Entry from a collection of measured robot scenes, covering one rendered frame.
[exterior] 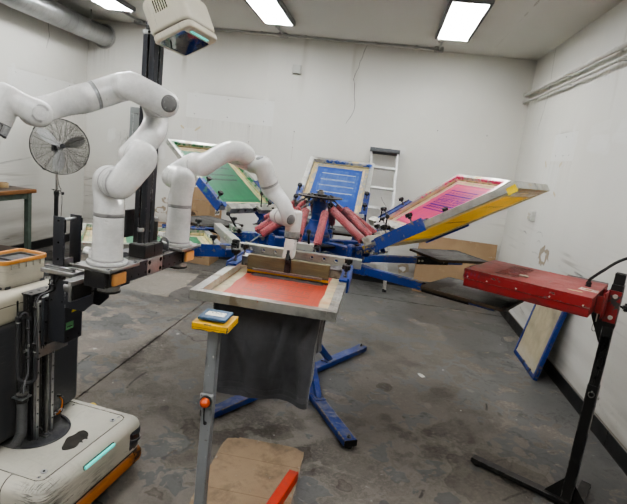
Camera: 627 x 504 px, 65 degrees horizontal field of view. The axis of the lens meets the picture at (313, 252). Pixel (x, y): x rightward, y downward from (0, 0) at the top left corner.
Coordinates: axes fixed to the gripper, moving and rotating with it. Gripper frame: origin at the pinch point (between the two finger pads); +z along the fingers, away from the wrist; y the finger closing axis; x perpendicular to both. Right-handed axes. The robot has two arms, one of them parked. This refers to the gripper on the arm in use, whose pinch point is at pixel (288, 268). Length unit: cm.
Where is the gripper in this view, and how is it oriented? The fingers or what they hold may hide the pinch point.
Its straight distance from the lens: 239.8
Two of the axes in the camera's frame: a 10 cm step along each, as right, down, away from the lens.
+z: -1.3, 9.7, 1.8
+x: 9.8, 1.5, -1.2
